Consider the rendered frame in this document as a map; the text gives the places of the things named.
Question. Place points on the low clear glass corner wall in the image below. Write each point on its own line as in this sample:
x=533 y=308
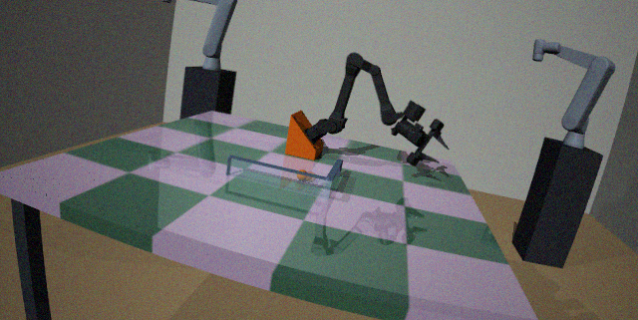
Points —
x=283 y=179

